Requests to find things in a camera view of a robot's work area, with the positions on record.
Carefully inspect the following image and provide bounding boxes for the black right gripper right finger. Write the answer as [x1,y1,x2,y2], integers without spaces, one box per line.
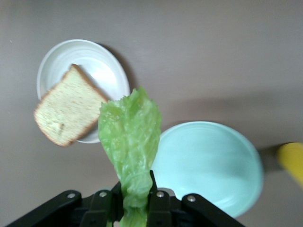
[146,169,247,227]

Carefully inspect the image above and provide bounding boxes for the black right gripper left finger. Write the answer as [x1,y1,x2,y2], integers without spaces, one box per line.
[7,181,125,227]

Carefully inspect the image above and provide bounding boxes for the green lettuce leaf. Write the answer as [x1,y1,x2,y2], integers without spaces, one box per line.
[98,86,163,227]

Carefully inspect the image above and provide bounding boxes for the brown bread slice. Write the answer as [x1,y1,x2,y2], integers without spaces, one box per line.
[34,63,108,148]

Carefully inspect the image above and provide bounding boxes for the yellow squeeze bottle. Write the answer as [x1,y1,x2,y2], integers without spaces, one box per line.
[276,142,303,187]

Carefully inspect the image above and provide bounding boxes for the green plate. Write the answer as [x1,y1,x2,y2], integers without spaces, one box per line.
[150,121,265,218]

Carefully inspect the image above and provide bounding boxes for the beige plate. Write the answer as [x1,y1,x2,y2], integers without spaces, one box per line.
[36,39,131,144]

